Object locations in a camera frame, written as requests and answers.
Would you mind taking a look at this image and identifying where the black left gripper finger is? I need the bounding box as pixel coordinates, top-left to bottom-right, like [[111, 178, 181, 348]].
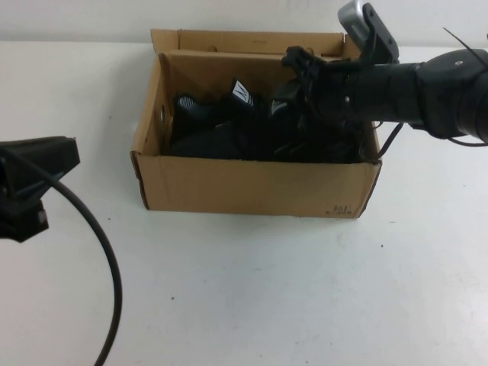
[[0, 136, 81, 199], [0, 197, 50, 244]]

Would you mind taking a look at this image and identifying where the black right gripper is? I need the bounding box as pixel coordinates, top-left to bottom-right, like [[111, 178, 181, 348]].
[[272, 45, 382, 125]]

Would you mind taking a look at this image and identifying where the black knit sneaker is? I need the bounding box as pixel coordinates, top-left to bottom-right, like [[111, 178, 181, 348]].
[[173, 78, 276, 133], [170, 98, 369, 164]]

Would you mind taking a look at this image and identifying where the brown cardboard shoe box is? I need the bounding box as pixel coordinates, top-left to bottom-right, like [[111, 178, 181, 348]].
[[130, 28, 384, 221]]

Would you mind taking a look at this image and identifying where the black left camera cable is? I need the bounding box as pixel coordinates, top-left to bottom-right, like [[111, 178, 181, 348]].
[[0, 150, 124, 366]]

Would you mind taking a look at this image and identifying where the black camera cable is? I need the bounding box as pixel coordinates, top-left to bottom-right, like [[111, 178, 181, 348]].
[[356, 120, 406, 163], [0, 150, 124, 366]]

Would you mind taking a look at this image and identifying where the black right camera cable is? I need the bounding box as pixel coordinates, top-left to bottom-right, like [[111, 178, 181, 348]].
[[356, 120, 406, 163]]

